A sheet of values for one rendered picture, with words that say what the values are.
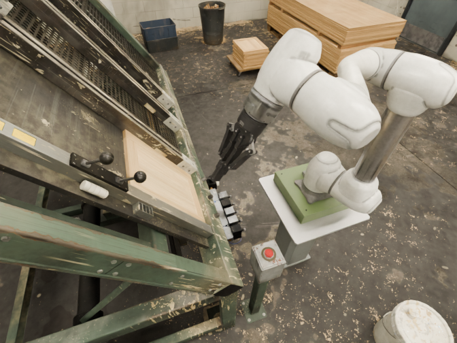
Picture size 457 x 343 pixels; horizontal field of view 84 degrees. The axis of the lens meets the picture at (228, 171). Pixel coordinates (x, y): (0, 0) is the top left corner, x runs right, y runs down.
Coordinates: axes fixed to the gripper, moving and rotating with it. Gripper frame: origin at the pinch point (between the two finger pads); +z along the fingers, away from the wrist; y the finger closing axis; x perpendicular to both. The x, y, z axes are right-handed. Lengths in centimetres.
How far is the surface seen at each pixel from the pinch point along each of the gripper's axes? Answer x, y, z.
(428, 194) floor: 269, 20, 10
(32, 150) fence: -42.4, -19.8, 12.6
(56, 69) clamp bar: -33, -61, 10
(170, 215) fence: 2.6, -11.5, 35.9
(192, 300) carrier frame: 17, 14, 68
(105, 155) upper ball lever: -27.6, -13.3, 7.3
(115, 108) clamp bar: -12, -57, 19
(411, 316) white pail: 129, 74, 44
